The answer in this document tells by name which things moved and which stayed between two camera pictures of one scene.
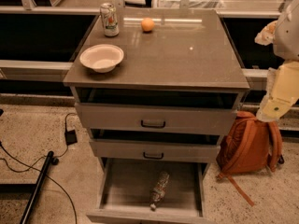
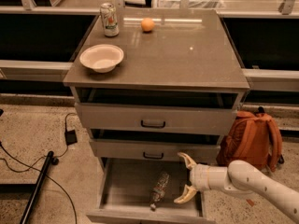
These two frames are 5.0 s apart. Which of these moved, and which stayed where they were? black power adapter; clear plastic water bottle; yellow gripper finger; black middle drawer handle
Moved: yellow gripper finger
Stayed: clear plastic water bottle; black middle drawer handle; black power adapter
